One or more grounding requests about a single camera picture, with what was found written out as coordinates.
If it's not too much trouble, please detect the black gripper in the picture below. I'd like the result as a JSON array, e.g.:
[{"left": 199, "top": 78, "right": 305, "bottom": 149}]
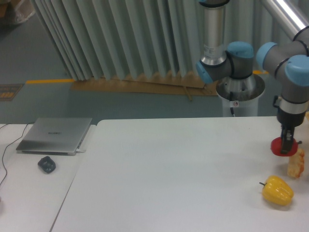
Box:
[{"left": 277, "top": 108, "right": 306, "bottom": 154}]

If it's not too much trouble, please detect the red bell pepper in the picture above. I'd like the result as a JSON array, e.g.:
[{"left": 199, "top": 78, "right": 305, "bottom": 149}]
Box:
[{"left": 270, "top": 137, "right": 302, "bottom": 157}]

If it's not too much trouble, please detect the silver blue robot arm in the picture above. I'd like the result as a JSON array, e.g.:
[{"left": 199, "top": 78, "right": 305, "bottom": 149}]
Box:
[{"left": 196, "top": 0, "right": 309, "bottom": 157}]

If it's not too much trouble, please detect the yellow bell pepper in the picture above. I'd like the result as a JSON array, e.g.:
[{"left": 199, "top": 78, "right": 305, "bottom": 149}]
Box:
[{"left": 259, "top": 175, "right": 294, "bottom": 206}]

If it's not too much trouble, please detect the brown cardboard sheet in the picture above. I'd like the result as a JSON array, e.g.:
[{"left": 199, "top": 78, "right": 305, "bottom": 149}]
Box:
[{"left": 70, "top": 71, "right": 217, "bottom": 101}]

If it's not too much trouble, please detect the pale green folding curtain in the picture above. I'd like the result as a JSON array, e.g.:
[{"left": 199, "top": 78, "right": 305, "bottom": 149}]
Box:
[{"left": 33, "top": 0, "right": 291, "bottom": 81}]

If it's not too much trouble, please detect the silver closed laptop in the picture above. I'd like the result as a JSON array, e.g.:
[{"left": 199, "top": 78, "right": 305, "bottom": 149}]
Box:
[{"left": 16, "top": 117, "right": 92, "bottom": 155}]

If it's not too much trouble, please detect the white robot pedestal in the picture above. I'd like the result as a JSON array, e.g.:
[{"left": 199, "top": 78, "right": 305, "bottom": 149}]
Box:
[{"left": 216, "top": 74, "right": 265, "bottom": 117}]

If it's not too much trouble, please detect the black laptop cable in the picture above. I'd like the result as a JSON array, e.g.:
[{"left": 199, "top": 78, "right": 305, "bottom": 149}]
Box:
[{"left": 0, "top": 122, "right": 35, "bottom": 187}]

